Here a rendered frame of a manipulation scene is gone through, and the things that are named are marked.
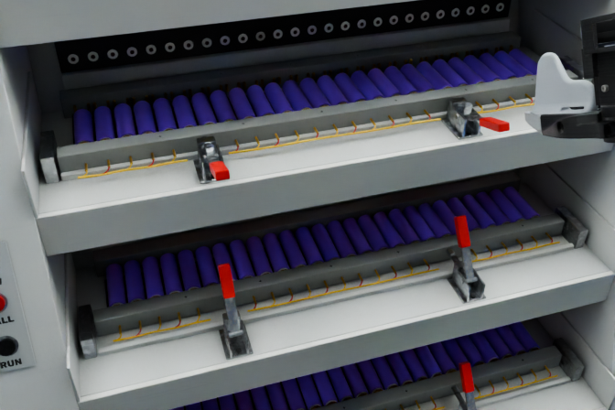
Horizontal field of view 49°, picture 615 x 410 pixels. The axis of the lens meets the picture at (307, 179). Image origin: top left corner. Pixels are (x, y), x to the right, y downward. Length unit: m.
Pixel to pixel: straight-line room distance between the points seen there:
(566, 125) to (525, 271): 0.37
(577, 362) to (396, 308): 0.30
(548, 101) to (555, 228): 0.37
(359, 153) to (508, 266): 0.26
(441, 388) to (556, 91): 0.48
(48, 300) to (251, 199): 0.20
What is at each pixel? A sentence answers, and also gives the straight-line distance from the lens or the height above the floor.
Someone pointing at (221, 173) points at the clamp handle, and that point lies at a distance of 0.56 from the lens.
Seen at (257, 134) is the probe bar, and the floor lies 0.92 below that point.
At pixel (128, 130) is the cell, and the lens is 0.69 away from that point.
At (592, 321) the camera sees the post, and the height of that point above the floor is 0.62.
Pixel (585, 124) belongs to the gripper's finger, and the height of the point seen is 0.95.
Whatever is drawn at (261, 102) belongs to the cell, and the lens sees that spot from 0.71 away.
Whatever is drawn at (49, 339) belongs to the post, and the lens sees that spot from 0.67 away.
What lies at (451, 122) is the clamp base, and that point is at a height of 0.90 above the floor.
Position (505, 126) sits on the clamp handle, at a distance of 0.65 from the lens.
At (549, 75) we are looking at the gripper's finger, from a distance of 0.53.
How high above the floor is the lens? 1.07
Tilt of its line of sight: 17 degrees down
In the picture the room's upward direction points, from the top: 6 degrees counter-clockwise
